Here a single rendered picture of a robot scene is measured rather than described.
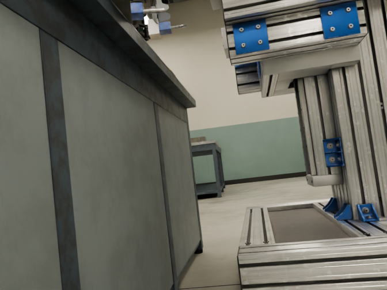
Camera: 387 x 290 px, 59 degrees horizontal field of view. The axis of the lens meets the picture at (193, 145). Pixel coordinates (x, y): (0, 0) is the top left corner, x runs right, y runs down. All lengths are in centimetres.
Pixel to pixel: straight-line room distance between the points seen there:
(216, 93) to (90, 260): 721
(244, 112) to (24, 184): 726
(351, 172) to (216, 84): 680
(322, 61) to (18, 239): 88
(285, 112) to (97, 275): 723
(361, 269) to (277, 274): 17
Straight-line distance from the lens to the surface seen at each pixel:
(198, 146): 476
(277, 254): 80
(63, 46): 65
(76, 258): 60
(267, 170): 760
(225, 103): 769
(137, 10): 94
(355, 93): 113
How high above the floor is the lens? 43
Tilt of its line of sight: 4 degrees up
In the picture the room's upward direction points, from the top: 7 degrees counter-clockwise
